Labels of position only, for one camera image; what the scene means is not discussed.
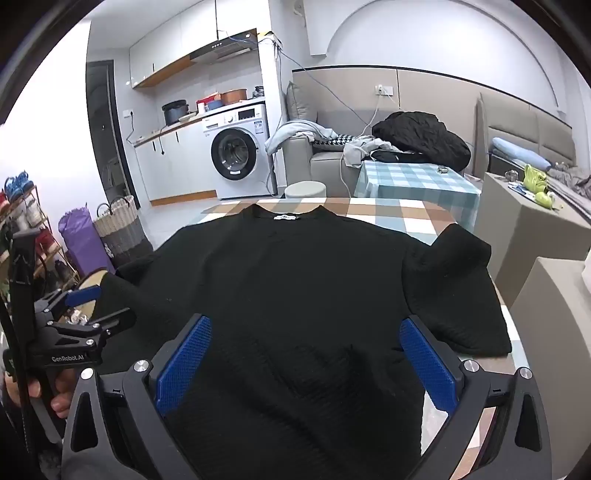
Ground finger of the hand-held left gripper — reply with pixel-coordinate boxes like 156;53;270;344
36;284;103;320
45;307;138;348

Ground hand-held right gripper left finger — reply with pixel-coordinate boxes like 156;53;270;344
62;314;213;480

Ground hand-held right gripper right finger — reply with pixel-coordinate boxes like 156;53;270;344
399;315;552;480

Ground black knit sweater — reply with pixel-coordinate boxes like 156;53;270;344
99;203;513;480

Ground person's left forearm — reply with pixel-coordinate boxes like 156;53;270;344
0;392;63;480

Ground grey clothes pile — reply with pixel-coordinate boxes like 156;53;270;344
342;136;393;167

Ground person's left hand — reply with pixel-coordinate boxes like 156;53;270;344
3;367;82;418

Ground purple bag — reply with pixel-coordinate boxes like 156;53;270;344
58;205;116;278

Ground black tripod stand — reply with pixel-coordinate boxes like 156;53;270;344
8;228;40;384

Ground woven laundry basket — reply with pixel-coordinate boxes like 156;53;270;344
92;195;153;268

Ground wooden shoe rack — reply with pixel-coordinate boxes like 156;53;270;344
0;171;81;296

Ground blue sneakers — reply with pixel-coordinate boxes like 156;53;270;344
4;170;35;201

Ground brown blue checkered tablecloth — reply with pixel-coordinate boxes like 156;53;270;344
201;198;532;480

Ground grey cube ottoman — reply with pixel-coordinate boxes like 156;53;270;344
473;172;591;308

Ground white base cabinet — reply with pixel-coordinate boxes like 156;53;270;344
133;121;218;207

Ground black door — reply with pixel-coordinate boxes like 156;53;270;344
86;60;139;213

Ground teal checkered tablecloth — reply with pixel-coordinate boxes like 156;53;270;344
353;159;482;232

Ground white washing machine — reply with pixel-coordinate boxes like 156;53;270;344
202;104;278;200

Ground black cooking pot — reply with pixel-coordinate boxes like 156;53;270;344
161;100;189;126

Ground round pale stool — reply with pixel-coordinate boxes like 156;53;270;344
284;181;327;199

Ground black bag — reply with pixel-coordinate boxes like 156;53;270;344
372;148;430;163

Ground large green frog toy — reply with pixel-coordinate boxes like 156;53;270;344
522;164;550;193

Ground grey sofa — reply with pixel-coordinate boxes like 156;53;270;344
281;136;365;199

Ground black puffer jacket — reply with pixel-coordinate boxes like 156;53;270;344
372;111;472;171

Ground blue pillow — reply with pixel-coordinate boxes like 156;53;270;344
492;137;552;171

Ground grey bed blanket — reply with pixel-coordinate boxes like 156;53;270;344
545;164;591;199

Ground light blue blanket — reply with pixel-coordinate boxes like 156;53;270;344
265;120;340;155

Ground beige padded headboard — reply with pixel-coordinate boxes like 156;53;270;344
475;92;578;176

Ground grey sofa cushion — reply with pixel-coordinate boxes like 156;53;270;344
285;82;319;125

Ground steel range hood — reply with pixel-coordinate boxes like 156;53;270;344
190;28;259;65

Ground white wall cabinets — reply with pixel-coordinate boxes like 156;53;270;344
129;0;259;88

